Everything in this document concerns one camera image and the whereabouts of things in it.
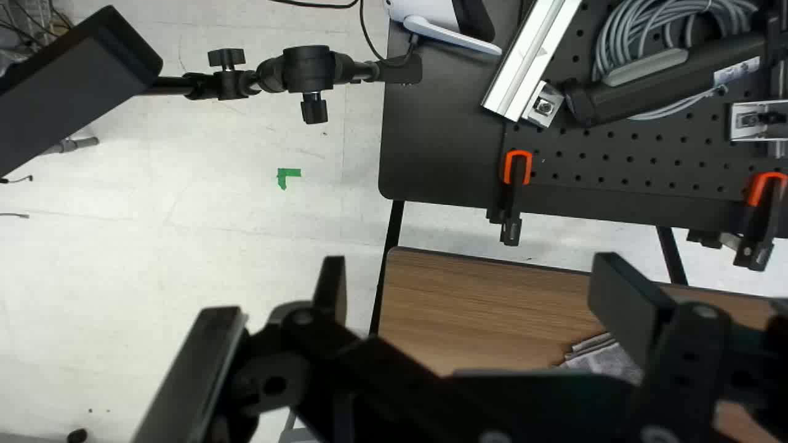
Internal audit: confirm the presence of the small silver corner bracket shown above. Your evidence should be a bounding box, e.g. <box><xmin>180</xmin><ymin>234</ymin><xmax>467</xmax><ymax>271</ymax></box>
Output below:
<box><xmin>522</xmin><ymin>85</ymin><xmax>568</xmax><ymax>134</ymax></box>

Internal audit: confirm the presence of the grey foam pad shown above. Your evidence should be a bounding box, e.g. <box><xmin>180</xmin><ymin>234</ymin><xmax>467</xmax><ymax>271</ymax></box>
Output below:
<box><xmin>600</xmin><ymin>45</ymin><xmax>691</xmax><ymax>89</ymax></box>

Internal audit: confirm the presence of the black perforated breadboard table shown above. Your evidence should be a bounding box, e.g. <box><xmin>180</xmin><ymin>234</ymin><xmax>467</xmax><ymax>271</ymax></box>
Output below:
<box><xmin>376</xmin><ymin>0</ymin><xmax>788</xmax><ymax>242</ymax></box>

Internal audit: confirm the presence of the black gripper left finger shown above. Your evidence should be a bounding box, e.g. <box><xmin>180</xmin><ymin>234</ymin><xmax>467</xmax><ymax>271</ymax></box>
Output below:
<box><xmin>311</xmin><ymin>253</ymin><xmax>349</xmax><ymax>330</ymax></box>

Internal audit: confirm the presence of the black cable sleeve bundle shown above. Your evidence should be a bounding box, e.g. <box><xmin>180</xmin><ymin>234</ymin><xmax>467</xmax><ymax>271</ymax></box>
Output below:
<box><xmin>563</xmin><ymin>29</ymin><xmax>774</xmax><ymax>130</ymax></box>

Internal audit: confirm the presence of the silver mounting bracket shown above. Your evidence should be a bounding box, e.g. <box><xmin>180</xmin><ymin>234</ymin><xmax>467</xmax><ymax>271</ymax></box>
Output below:
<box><xmin>727</xmin><ymin>98</ymin><xmax>788</xmax><ymax>149</ymax></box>

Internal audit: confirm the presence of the green tape floor marker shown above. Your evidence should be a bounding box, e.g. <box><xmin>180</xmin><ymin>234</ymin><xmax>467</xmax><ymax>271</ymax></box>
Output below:
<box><xmin>274</xmin><ymin>165</ymin><xmax>306</xmax><ymax>192</ymax></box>

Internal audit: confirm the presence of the grey towel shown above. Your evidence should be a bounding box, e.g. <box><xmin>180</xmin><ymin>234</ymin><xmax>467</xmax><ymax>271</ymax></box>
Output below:
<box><xmin>556</xmin><ymin>330</ymin><xmax>637</xmax><ymax>384</ymax></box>

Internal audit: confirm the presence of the orange black bar clamp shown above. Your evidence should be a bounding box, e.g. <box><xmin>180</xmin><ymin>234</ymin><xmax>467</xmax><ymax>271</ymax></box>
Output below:
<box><xmin>719</xmin><ymin>168</ymin><xmax>788</xmax><ymax>277</ymax></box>
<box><xmin>484</xmin><ymin>145</ymin><xmax>536</xmax><ymax>250</ymax></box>

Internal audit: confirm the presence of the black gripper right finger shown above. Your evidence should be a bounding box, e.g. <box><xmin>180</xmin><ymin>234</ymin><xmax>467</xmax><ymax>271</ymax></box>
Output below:
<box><xmin>586</xmin><ymin>251</ymin><xmax>679</xmax><ymax>375</ymax></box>

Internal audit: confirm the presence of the white curved plastic part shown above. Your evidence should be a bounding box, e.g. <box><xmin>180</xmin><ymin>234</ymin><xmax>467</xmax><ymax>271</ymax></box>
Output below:
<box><xmin>381</xmin><ymin>0</ymin><xmax>504</xmax><ymax>61</ymax></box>

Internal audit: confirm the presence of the aluminium extrusion rail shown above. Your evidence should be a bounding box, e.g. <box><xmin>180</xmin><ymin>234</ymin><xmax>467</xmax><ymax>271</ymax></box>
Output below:
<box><xmin>477</xmin><ymin>0</ymin><xmax>586</xmax><ymax>127</ymax></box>

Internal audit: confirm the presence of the grey cable coil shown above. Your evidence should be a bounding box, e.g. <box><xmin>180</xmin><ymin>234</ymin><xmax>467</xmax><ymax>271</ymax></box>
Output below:
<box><xmin>591</xmin><ymin>0</ymin><xmax>771</xmax><ymax>127</ymax></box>

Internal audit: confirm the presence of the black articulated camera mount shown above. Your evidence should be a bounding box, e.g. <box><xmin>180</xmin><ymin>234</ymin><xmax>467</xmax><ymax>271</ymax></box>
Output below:
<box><xmin>152</xmin><ymin>45</ymin><xmax>425</xmax><ymax>129</ymax></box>

